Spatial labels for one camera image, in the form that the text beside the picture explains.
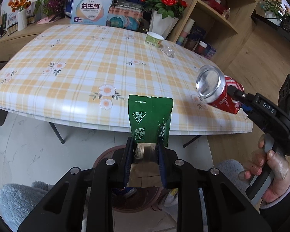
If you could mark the stacked pastel cups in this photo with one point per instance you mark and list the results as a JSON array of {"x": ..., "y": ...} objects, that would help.
[{"x": 186, "y": 30}]

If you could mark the small blue box on shelf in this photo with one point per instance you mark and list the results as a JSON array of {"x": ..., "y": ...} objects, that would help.
[{"x": 209, "y": 52}]

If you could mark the white flower vase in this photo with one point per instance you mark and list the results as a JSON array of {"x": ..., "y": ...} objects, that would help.
[{"x": 161, "y": 26}]

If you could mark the clear plastic wrapper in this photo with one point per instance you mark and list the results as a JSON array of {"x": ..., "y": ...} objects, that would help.
[{"x": 169, "y": 52}]

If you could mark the white probiotic box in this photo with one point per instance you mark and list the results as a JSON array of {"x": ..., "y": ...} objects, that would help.
[{"x": 90, "y": 12}]

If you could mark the wooden shelf unit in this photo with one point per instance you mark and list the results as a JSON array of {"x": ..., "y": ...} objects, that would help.
[{"x": 226, "y": 35}]

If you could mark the brown round trash bin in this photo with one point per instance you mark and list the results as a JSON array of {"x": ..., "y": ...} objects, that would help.
[{"x": 143, "y": 189}]

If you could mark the teal bowl gift box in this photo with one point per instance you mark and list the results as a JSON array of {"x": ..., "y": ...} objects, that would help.
[{"x": 119, "y": 17}]

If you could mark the red cup with lid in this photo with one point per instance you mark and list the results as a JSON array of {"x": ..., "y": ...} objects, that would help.
[{"x": 200, "y": 48}]

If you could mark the green tea packet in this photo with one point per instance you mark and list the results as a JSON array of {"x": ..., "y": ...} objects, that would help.
[{"x": 150, "y": 118}]

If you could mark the low wooden cabinet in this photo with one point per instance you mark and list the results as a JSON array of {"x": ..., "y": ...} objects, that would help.
[{"x": 11, "y": 44}]

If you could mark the plaid floral tablecloth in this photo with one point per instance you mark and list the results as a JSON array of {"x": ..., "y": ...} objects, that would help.
[{"x": 82, "y": 76}]

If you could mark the grey fluffy slipper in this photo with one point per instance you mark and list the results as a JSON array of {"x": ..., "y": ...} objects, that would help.
[{"x": 17, "y": 201}]

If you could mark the red crushed soda can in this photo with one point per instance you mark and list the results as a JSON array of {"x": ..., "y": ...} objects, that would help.
[{"x": 212, "y": 85}]

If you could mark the orange flowers white vase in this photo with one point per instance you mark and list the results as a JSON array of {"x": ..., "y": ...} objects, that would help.
[{"x": 20, "y": 6}]

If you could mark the right hand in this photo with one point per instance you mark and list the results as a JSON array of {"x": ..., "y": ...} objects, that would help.
[{"x": 279, "y": 166}]

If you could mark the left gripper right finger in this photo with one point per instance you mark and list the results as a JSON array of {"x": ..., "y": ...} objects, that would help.
[{"x": 207, "y": 200}]

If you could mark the green paper cup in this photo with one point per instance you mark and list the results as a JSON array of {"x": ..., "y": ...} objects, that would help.
[{"x": 154, "y": 39}]

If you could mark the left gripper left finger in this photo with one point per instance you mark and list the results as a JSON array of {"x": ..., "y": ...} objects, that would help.
[{"x": 62, "y": 208}]

